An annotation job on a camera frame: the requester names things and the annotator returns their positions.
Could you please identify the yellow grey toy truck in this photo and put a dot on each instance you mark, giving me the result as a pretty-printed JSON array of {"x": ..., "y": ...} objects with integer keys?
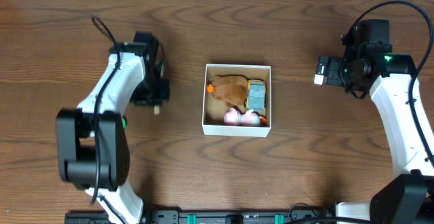
[{"x": 256, "y": 99}]

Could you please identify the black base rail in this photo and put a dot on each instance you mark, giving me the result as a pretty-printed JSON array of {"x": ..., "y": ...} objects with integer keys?
[{"x": 234, "y": 217}]

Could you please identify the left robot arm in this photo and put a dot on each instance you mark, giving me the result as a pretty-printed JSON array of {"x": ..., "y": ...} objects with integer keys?
[{"x": 93, "y": 152}]

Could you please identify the pink duck toy with hat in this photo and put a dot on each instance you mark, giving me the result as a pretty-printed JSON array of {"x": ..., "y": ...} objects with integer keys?
[{"x": 250, "y": 118}]

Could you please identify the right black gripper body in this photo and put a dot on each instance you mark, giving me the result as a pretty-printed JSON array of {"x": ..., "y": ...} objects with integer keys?
[{"x": 344, "y": 74}]

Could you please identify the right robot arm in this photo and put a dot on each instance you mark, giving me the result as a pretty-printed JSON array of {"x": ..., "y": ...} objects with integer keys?
[{"x": 370, "y": 68}]

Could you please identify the brown plush with orange top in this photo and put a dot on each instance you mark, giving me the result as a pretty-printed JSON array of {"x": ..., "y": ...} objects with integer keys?
[{"x": 232, "y": 89}]

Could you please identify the white cardboard box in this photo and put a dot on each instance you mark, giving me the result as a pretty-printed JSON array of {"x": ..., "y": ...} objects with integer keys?
[{"x": 214, "y": 110}]

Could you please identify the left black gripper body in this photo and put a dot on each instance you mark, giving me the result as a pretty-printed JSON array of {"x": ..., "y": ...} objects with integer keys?
[{"x": 157, "y": 90}]

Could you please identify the green round spinner toy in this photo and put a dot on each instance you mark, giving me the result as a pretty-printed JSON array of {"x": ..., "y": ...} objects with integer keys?
[{"x": 124, "y": 121}]

